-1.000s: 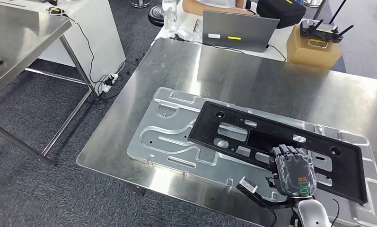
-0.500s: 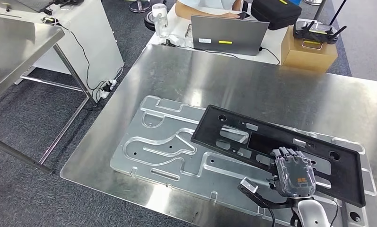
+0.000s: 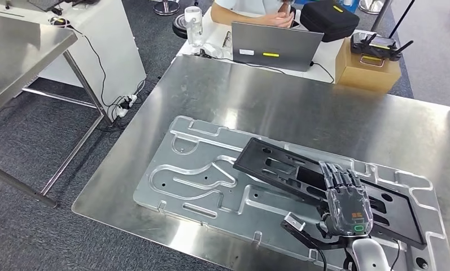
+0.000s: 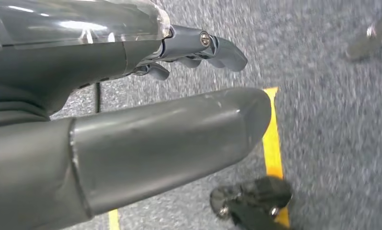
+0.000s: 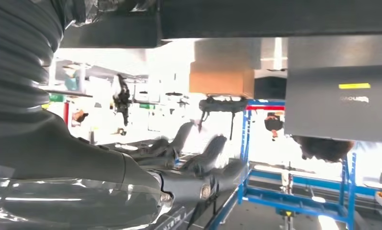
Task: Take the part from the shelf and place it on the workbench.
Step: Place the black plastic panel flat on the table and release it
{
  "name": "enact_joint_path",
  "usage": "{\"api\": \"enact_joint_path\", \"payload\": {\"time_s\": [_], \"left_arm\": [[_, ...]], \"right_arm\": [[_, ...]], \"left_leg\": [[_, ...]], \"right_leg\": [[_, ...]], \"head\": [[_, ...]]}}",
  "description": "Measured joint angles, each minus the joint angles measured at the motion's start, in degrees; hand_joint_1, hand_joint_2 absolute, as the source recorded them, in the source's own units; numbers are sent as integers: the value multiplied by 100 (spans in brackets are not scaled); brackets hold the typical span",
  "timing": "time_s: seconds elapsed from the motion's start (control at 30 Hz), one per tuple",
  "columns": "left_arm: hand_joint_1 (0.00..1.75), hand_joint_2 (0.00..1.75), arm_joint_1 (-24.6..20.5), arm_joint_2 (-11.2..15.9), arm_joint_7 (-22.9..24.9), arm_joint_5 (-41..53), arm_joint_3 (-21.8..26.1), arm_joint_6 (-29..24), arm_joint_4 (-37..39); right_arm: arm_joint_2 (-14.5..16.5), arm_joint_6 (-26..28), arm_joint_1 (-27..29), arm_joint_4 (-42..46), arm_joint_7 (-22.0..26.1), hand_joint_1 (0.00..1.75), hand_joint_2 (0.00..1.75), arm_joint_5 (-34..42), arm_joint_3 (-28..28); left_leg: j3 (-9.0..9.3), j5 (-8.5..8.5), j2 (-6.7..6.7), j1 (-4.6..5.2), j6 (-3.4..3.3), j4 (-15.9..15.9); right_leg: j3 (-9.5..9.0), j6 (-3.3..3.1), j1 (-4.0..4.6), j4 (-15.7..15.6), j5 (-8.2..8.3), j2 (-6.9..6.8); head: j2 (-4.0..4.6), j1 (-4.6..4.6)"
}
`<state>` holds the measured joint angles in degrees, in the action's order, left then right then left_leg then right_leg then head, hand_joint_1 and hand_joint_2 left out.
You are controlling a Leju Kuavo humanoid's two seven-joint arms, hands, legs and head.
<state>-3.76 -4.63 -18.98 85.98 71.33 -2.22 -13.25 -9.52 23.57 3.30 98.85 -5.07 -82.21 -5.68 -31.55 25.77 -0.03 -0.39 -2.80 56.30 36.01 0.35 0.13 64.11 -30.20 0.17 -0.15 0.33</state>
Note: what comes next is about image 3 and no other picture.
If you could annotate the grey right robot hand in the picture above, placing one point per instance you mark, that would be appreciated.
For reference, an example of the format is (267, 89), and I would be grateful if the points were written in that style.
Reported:
(348, 209)

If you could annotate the white power strip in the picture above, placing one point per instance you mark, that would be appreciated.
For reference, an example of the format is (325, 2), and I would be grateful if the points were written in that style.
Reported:
(125, 106)

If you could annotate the white charger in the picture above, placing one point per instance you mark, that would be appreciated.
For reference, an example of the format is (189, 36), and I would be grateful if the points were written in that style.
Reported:
(211, 50)

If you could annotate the cardboard box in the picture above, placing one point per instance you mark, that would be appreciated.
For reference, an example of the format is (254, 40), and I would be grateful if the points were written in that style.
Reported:
(367, 74)

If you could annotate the stamped metal plate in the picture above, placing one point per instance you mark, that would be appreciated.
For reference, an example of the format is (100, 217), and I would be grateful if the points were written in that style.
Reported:
(194, 194)

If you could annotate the white cabinet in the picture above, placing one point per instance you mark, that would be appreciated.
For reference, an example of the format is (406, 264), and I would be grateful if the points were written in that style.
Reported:
(108, 45)

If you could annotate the clear water bottle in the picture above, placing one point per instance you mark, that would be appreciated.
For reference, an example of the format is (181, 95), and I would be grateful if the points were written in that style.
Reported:
(193, 22)

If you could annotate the grey laptop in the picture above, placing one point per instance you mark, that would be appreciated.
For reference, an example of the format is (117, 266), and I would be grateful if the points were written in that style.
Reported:
(277, 45)

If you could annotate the black plastic plate frame part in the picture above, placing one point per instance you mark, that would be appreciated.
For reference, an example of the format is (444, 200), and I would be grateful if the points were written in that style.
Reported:
(247, 161)

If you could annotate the chrome stanchion post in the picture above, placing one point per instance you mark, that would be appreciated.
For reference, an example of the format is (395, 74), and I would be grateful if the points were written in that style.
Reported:
(166, 6)

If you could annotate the eyeglasses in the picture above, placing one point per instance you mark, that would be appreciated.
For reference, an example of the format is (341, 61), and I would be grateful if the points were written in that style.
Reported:
(226, 39)

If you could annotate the black carrying case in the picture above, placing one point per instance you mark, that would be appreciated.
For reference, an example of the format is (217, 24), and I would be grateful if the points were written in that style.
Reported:
(329, 18)

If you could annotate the stainless steel workbench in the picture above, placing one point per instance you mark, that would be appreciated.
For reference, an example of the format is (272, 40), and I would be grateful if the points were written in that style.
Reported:
(284, 104)

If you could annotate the stainless steel table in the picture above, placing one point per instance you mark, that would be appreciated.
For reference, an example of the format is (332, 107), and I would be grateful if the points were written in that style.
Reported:
(22, 45)

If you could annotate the black round stool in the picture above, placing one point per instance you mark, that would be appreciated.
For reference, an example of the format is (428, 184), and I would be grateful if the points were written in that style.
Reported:
(180, 26)

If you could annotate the black tripod pole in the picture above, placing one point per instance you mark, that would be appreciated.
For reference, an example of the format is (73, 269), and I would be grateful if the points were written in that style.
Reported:
(400, 15)

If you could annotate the person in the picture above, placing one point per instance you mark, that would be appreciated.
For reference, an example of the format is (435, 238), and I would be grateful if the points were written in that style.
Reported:
(247, 9)

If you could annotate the white desk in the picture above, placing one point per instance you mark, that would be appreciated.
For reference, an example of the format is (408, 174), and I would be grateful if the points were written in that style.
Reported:
(327, 56)

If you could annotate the black remote controller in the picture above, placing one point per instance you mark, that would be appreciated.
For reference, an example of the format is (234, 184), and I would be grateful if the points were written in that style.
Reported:
(382, 45)

